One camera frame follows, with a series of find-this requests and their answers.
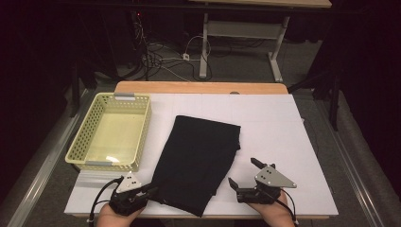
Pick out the tangle of floor cables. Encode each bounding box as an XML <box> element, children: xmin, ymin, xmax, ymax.
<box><xmin>131</xmin><ymin>10</ymin><xmax>216</xmax><ymax>82</ymax></box>

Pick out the white table cover sheet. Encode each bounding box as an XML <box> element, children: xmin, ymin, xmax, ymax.
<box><xmin>63</xmin><ymin>93</ymin><xmax>340</xmax><ymax>218</ymax></box>

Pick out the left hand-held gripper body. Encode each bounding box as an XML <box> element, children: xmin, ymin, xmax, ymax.
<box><xmin>108</xmin><ymin>171</ymin><xmax>149</xmax><ymax>217</ymax></box>

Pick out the black metal stand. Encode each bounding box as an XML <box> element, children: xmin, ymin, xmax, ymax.
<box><xmin>69</xmin><ymin>60</ymin><xmax>98</xmax><ymax>118</ymax></box>
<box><xmin>287</xmin><ymin>67</ymin><xmax>343</xmax><ymax>131</ymax></box>

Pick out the person's right hand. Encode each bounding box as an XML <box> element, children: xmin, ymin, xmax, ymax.
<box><xmin>249</xmin><ymin>192</ymin><xmax>296</xmax><ymax>227</ymax></box>

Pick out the dark curtain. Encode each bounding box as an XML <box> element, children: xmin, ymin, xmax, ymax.
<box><xmin>0</xmin><ymin>0</ymin><xmax>77</xmax><ymax>198</ymax></box>
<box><xmin>341</xmin><ymin>0</ymin><xmax>401</xmax><ymax>197</ymax></box>

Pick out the grey floor rail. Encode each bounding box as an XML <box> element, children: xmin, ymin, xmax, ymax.
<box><xmin>315</xmin><ymin>99</ymin><xmax>386</xmax><ymax>227</ymax></box>
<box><xmin>7</xmin><ymin>89</ymin><xmax>91</xmax><ymax>227</ymax></box>

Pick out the person's left hand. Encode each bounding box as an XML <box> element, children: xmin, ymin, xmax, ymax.
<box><xmin>96</xmin><ymin>202</ymin><xmax>145</xmax><ymax>227</ymax></box>

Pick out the yellow plastic basket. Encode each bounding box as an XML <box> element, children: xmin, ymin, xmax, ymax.
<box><xmin>64</xmin><ymin>92</ymin><xmax>152</xmax><ymax>173</ymax></box>

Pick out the white-legged desk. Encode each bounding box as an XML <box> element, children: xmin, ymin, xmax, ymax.
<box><xmin>188</xmin><ymin>0</ymin><xmax>333</xmax><ymax>83</ymax></box>

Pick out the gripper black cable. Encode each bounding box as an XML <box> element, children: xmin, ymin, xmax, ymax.
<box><xmin>278</xmin><ymin>188</ymin><xmax>300</xmax><ymax>226</ymax></box>
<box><xmin>88</xmin><ymin>176</ymin><xmax>125</xmax><ymax>226</ymax></box>

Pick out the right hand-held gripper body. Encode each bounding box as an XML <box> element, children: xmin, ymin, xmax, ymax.
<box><xmin>235</xmin><ymin>164</ymin><xmax>298</xmax><ymax>204</ymax></box>

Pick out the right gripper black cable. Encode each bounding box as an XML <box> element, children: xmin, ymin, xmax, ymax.
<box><xmin>278</xmin><ymin>188</ymin><xmax>300</xmax><ymax>226</ymax></box>

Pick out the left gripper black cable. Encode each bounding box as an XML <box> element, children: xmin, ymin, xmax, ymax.
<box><xmin>88</xmin><ymin>176</ymin><xmax>125</xmax><ymax>226</ymax></box>

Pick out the black knit vest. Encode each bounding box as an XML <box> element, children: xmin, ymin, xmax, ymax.
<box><xmin>150</xmin><ymin>114</ymin><xmax>242</xmax><ymax>218</ymax></box>

